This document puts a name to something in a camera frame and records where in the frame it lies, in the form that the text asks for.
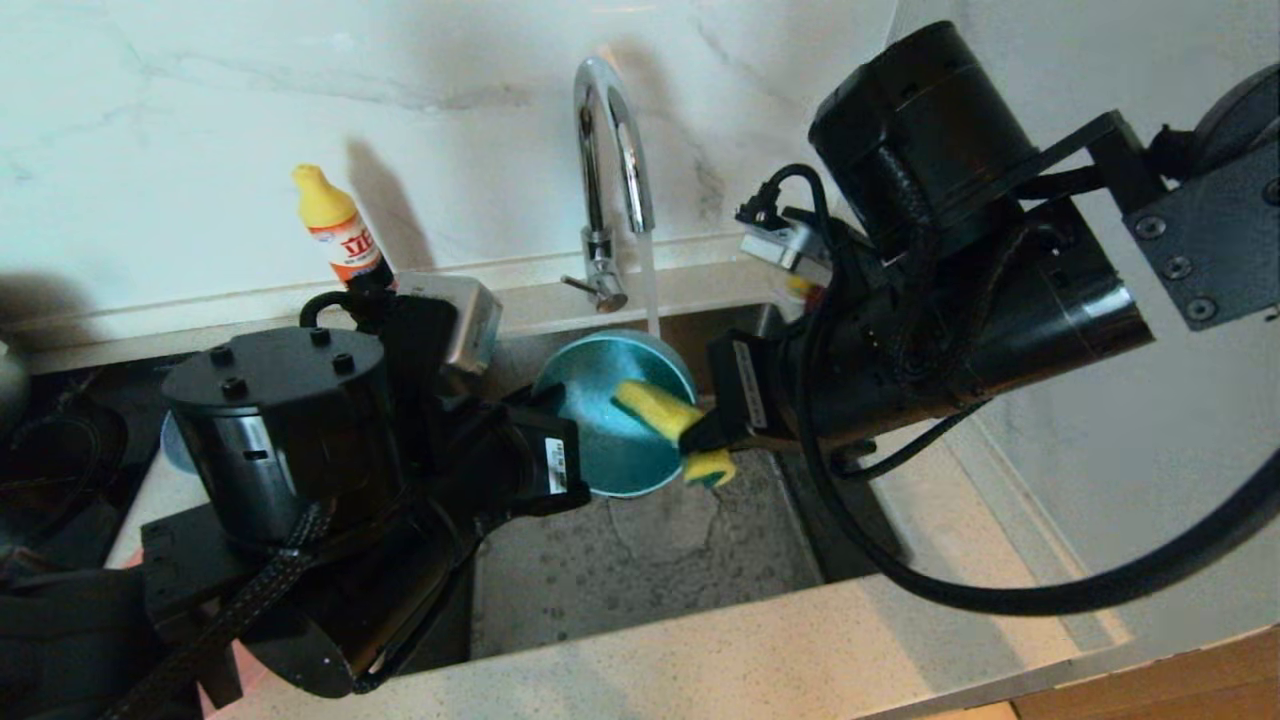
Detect yellow green sponge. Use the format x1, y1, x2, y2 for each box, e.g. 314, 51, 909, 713
612, 380, 736, 488

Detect teal plastic bowl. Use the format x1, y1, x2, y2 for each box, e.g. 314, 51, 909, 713
532, 330, 699, 499

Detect blue plastic plate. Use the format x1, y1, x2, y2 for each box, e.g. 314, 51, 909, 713
160, 412, 196, 476

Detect chrome gooseneck faucet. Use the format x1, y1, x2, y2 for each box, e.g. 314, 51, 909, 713
560, 57, 657, 314

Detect yellow-capped orange dish soap bottle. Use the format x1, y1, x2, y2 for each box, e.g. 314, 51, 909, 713
292, 165, 393, 291

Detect stainless steel sink basin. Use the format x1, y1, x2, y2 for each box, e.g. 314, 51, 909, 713
470, 303, 913, 661

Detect black induction cooktop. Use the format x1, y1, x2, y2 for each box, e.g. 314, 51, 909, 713
0, 365, 191, 561

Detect wooden cabinet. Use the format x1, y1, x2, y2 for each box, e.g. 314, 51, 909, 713
1010, 630, 1280, 720

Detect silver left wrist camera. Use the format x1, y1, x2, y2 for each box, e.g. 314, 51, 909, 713
395, 272, 503, 379

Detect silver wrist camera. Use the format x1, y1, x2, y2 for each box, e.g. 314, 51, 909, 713
737, 205, 836, 286
395, 272, 503, 379

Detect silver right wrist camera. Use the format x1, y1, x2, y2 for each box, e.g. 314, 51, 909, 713
737, 205, 836, 286

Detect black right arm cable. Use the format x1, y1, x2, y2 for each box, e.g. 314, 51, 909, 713
760, 163, 1280, 616

